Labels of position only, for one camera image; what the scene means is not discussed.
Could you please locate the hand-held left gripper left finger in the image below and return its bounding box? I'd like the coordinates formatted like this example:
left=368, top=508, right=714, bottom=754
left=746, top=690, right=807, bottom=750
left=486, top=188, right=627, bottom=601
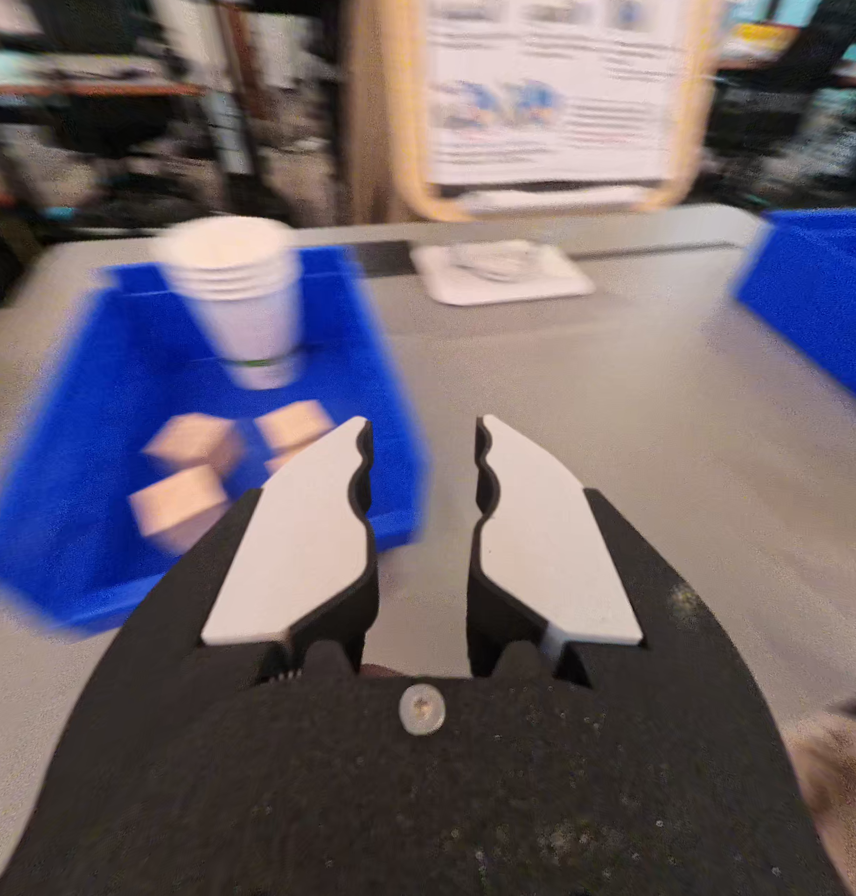
left=200, top=416, right=381, bottom=673

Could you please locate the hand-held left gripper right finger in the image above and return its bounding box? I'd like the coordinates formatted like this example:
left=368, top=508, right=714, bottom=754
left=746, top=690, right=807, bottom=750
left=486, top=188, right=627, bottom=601
left=466, top=414, right=644, bottom=679

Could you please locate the white paper cup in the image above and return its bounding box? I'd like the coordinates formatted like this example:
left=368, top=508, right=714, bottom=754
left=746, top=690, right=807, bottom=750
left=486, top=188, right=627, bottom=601
left=169, top=262, right=299, bottom=289
left=186, top=286, right=308, bottom=391
left=176, top=274, right=300, bottom=301
left=153, top=216, right=297, bottom=277

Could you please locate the blue plastic bin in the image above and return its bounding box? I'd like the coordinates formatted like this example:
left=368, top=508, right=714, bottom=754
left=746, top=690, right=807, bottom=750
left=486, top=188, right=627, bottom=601
left=0, top=245, right=430, bottom=634
left=730, top=206, right=856, bottom=413

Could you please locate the person's right forearm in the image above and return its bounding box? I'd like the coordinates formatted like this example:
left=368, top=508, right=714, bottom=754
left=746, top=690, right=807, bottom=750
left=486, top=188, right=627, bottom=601
left=781, top=696, right=856, bottom=896

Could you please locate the white flat tray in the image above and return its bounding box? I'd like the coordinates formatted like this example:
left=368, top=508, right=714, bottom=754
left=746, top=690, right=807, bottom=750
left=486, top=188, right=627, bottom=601
left=409, top=239, right=598, bottom=308

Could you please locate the wooden-framed instruction board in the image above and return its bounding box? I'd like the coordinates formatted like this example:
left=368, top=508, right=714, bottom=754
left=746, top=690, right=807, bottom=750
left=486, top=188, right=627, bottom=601
left=398, top=0, right=719, bottom=221

